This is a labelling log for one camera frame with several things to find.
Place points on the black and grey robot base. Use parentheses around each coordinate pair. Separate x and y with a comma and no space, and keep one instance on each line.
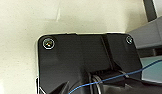
(73,53)

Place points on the silver base screw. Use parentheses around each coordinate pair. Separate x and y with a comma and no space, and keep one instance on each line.
(129,40)
(48,43)

